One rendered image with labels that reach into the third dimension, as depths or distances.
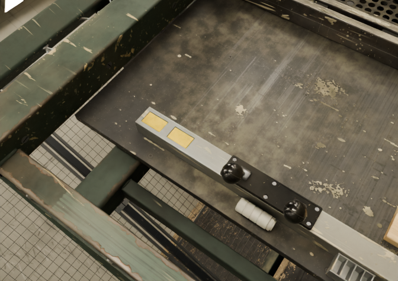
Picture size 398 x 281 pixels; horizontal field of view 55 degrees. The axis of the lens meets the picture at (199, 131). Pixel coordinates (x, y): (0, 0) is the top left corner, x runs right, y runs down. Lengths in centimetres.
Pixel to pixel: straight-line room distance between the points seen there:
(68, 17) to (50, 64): 60
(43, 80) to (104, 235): 36
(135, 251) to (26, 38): 93
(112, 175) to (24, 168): 18
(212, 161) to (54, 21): 90
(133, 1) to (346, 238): 72
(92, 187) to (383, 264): 59
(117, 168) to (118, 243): 21
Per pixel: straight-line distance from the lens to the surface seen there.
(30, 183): 82
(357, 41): 107
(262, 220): 76
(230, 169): 64
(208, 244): 82
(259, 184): 76
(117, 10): 99
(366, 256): 77
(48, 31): 147
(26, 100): 87
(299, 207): 63
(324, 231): 76
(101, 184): 87
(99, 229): 74
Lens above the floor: 174
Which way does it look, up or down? 10 degrees down
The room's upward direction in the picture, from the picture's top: 46 degrees counter-clockwise
